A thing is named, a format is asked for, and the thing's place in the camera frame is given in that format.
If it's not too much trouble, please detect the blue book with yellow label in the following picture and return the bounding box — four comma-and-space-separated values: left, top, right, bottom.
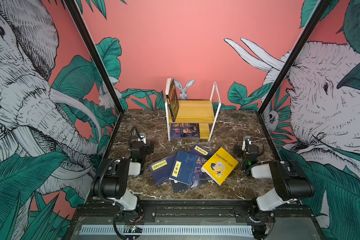
169, 150, 199, 186

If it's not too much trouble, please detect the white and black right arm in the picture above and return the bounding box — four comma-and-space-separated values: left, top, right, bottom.
234, 140, 315, 213

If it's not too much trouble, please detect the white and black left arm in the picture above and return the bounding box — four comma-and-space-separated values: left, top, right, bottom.
90, 141, 154, 211

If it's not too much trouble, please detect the dark blue book left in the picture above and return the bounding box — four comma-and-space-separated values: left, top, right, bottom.
149, 154, 176, 185

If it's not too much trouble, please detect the dark blue book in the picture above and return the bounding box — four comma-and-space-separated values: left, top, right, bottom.
149, 154, 176, 185
190, 145, 213, 160

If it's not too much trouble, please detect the dark book on lower shelf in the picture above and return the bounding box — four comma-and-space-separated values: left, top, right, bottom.
170, 123, 201, 139

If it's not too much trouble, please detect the dark blue book at back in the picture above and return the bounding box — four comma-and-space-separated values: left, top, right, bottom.
190, 145, 213, 160

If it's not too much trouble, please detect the black book at bottom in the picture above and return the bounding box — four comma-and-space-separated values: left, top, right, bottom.
171, 180, 198, 193

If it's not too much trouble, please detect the dark book with portrait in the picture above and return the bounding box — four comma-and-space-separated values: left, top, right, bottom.
191, 156, 211, 188

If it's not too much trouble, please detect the black book standing on shelf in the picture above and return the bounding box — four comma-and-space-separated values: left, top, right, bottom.
165, 78, 180, 122

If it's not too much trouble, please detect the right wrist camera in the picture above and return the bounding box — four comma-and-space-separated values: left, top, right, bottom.
242, 136, 251, 151

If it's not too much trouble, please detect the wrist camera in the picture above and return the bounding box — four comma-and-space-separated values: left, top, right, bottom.
138, 133, 147, 144
242, 136, 251, 151

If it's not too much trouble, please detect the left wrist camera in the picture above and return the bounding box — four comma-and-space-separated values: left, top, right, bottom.
138, 133, 147, 144

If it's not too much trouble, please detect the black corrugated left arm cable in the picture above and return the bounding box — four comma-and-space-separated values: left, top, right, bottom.
96, 158, 124, 205

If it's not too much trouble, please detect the wooden shelf with white frame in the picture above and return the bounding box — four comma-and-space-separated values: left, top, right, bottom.
165, 82, 222, 141

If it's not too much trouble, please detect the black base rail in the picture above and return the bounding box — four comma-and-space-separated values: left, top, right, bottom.
72, 200, 314, 223

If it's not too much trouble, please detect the white slotted cable duct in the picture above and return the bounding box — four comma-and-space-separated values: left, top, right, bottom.
79, 225, 253, 237

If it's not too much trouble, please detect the black left frame post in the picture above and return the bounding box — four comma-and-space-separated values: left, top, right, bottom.
64, 0, 124, 115

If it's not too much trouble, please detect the black frame post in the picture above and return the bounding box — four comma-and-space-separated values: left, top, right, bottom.
257, 0, 331, 115
64, 0, 124, 115

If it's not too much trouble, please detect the black right frame post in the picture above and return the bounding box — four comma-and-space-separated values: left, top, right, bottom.
257, 0, 331, 115

